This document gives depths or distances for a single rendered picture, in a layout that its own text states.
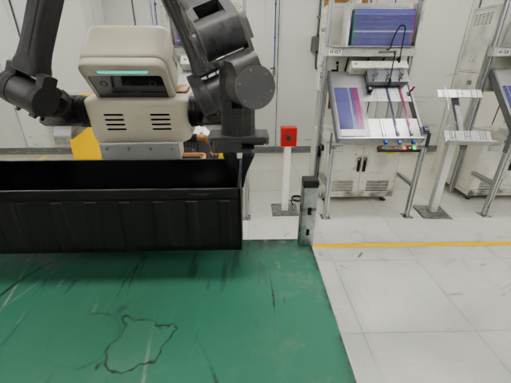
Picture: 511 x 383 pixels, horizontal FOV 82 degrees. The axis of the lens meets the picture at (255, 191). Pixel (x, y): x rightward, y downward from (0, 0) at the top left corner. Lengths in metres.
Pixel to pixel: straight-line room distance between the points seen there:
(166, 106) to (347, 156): 2.21
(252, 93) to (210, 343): 0.35
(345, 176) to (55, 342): 2.66
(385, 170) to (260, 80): 2.68
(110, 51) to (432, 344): 1.83
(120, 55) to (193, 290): 0.56
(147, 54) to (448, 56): 4.50
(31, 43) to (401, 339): 1.86
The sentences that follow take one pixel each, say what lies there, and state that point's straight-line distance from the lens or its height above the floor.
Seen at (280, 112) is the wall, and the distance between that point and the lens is 4.31.
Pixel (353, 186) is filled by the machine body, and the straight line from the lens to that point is 3.00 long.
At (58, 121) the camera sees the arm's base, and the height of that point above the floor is 1.16.
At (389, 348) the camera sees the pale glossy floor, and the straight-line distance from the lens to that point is 1.79.
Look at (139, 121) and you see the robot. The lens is 0.89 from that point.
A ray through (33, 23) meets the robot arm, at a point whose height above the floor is 1.38.
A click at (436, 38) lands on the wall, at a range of 4.88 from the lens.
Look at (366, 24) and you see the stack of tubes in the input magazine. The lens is 2.89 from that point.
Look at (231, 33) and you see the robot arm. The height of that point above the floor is 1.35.
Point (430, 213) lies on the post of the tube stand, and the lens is 3.14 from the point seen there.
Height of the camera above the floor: 1.32
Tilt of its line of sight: 25 degrees down
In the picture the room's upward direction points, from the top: straight up
